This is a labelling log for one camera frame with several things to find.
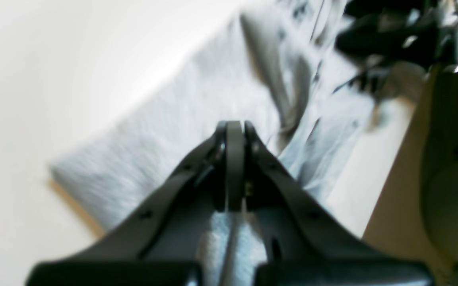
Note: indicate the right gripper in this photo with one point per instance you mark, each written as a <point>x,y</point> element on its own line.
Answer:
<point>422,32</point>

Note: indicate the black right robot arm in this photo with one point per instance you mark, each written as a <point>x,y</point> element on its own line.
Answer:
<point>439,165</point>

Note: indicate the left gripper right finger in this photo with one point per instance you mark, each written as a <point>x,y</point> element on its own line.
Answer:
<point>305,245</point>

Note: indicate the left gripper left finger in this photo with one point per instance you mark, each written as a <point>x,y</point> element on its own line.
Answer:
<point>157,243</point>

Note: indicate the grey T-shirt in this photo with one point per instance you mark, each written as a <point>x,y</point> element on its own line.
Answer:
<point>271,66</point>

